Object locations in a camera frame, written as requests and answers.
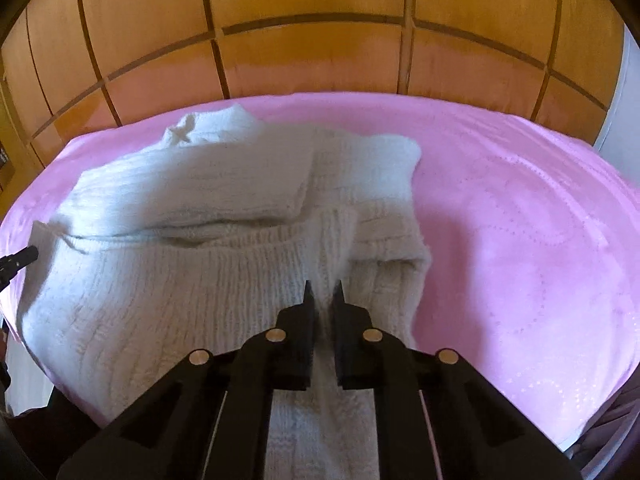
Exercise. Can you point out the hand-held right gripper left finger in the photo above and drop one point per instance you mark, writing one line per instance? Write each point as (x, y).
(305, 340)

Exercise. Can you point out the white knit sweater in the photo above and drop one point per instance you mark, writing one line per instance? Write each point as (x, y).
(150, 285)

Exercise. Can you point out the pink bed sheet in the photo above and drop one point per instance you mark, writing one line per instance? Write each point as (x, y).
(500, 235)

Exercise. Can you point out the wooden panelled headboard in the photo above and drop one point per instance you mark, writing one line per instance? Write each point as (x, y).
(320, 60)

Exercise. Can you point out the grey pleated cloth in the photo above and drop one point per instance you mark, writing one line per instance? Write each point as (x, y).
(607, 415)

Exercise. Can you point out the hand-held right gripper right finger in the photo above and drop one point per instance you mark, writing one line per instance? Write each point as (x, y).
(344, 340)

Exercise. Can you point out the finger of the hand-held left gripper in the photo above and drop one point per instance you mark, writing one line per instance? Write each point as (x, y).
(22, 256)

